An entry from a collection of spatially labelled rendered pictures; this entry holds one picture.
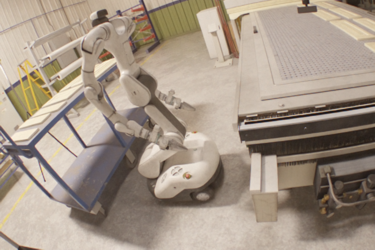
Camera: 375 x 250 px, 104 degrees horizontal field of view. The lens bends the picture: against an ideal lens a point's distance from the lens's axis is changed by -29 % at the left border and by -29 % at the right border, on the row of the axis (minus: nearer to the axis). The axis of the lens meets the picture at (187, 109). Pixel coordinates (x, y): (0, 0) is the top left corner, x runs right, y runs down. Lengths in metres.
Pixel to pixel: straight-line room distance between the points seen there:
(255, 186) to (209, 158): 0.69
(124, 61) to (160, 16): 7.69
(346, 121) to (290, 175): 0.48
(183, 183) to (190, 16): 7.56
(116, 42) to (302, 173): 1.32
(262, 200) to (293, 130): 0.35
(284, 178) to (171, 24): 8.09
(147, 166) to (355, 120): 1.45
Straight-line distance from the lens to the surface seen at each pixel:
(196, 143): 1.74
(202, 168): 1.50
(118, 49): 1.27
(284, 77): 1.21
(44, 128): 1.61
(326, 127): 1.02
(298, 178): 1.32
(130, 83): 1.27
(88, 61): 1.15
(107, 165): 2.13
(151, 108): 1.37
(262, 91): 1.10
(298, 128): 0.98
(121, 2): 9.64
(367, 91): 1.16
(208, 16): 4.35
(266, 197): 0.99
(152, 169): 1.71
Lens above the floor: 1.42
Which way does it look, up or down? 29 degrees down
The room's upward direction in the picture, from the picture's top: 21 degrees counter-clockwise
